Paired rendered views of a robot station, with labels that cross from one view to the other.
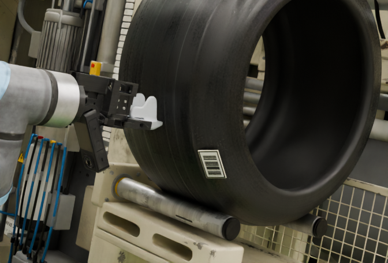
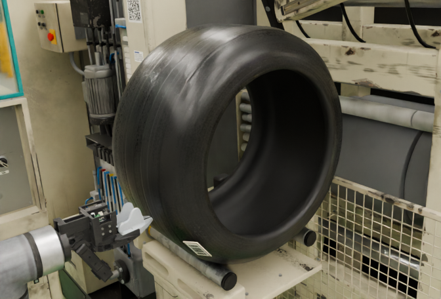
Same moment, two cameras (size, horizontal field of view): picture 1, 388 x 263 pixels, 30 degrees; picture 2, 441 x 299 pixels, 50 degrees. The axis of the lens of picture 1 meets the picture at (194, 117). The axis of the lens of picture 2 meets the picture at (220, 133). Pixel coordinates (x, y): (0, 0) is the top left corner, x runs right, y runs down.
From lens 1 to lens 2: 0.61 m
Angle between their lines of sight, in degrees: 16
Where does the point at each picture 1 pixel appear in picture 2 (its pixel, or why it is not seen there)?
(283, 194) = (268, 239)
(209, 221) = (212, 276)
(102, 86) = (84, 224)
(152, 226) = (174, 273)
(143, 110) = (129, 222)
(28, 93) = (11, 271)
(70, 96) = (53, 254)
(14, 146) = not seen: outside the picture
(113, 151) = not seen: hidden behind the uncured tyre
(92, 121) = (84, 253)
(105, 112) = (94, 243)
